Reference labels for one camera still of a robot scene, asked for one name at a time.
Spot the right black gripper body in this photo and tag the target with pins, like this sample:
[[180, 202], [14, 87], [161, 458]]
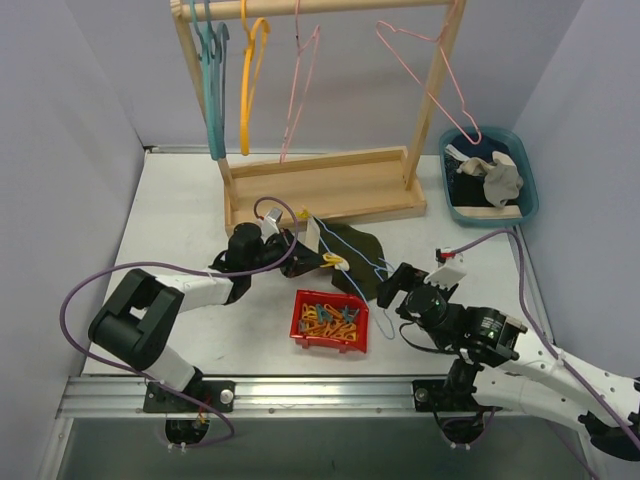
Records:
[[405, 282]]

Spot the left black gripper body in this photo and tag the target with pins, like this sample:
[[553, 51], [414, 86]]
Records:
[[291, 253]]

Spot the dark olive underwear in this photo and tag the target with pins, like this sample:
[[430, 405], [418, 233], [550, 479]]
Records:
[[355, 258]]

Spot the grey underwear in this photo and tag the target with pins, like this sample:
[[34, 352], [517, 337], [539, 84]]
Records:
[[501, 179]]

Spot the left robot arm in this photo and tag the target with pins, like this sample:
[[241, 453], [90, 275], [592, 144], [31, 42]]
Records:
[[135, 322]]

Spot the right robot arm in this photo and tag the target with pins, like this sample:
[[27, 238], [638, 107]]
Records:
[[502, 362]]

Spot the wooden hanger rack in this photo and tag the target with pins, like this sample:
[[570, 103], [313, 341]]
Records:
[[357, 186]]

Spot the black underwear in basin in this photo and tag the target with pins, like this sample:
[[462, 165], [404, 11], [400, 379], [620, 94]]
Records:
[[466, 191]]

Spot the teal plastic hanger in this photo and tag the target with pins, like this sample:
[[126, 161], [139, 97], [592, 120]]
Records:
[[210, 69]]

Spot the orange plastic hanger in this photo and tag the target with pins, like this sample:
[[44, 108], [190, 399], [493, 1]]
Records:
[[257, 37]]

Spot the blue-grey plastic hanger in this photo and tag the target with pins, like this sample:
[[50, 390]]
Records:
[[223, 36]]

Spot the lower yellow clip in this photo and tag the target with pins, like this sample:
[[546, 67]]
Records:
[[337, 262]]

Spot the pile of coloured clips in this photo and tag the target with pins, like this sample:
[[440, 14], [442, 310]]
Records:
[[326, 321]]

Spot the red plastic bin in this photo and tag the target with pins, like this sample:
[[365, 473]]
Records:
[[338, 301]]

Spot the teal plastic basin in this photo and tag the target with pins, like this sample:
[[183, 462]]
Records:
[[517, 211]]

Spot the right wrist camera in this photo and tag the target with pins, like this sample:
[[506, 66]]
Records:
[[450, 270]]

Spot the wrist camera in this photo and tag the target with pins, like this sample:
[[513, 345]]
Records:
[[450, 270], [269, 223]]

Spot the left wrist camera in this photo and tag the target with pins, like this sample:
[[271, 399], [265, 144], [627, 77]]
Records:
[[269, 223]]

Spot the aluminium rail base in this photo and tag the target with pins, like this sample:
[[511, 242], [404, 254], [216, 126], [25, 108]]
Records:
[[360, 396]]

